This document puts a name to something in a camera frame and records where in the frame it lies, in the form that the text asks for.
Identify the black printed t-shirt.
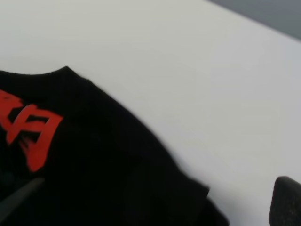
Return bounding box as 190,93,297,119
0,67,229,226

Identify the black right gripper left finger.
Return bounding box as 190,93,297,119
0,178,45,219

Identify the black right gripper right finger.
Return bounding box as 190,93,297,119
269,176,301,226

